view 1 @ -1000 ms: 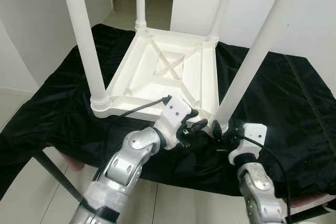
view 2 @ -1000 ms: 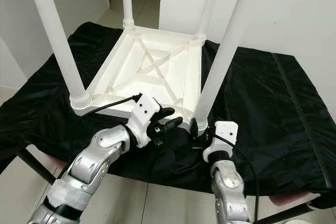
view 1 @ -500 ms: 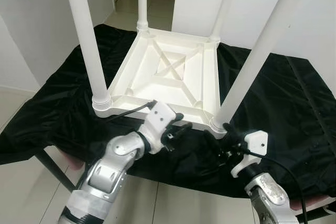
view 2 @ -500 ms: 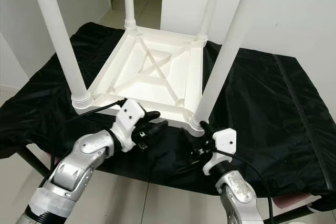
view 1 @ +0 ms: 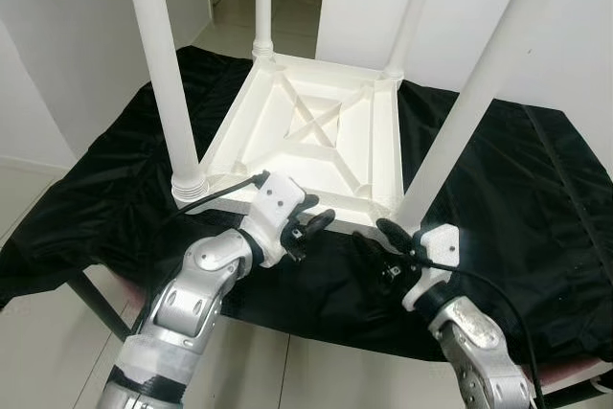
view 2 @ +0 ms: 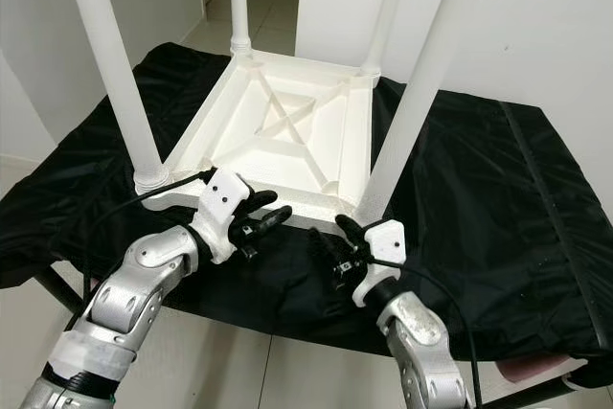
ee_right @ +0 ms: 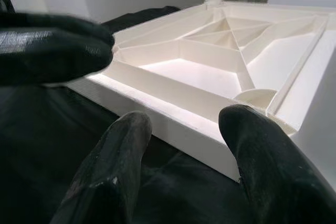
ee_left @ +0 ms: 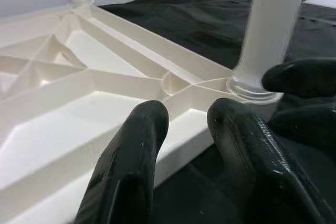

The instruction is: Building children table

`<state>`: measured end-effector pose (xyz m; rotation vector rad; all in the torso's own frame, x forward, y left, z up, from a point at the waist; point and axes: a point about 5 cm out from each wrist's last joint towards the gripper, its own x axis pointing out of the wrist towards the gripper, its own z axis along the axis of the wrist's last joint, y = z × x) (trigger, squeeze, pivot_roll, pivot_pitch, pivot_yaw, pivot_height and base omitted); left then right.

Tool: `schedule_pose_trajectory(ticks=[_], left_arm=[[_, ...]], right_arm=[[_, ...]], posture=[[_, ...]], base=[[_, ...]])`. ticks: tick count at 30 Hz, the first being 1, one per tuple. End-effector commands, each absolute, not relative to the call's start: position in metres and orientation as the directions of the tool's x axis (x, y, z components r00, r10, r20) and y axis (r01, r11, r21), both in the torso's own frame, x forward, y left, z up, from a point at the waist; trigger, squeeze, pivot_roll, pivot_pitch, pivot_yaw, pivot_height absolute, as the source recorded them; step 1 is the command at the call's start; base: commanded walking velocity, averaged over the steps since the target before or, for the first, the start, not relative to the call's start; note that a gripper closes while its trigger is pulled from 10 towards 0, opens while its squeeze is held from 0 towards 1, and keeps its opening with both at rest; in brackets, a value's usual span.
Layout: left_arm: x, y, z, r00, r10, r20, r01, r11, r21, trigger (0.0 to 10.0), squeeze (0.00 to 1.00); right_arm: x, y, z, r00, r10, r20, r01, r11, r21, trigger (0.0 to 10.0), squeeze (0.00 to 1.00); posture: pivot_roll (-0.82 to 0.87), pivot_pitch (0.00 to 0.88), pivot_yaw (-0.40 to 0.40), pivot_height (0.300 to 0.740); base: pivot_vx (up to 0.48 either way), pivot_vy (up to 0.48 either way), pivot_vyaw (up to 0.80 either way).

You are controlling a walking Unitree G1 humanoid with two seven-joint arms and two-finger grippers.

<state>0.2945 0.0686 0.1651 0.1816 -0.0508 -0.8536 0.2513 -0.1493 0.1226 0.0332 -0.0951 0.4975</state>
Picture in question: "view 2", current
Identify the black table cloth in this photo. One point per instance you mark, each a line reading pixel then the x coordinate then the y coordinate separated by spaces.
pixel 517 237

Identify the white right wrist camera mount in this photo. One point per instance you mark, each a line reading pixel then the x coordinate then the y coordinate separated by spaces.
pixel 388 241

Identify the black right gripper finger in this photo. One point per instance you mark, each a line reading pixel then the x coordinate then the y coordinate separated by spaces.
pixel 351 232
pixel 326 248

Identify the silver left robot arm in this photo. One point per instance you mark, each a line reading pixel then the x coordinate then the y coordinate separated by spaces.
pixel 134 294

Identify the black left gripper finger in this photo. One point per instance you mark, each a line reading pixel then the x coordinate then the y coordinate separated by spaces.
pixel 261 201
pixel 273 218

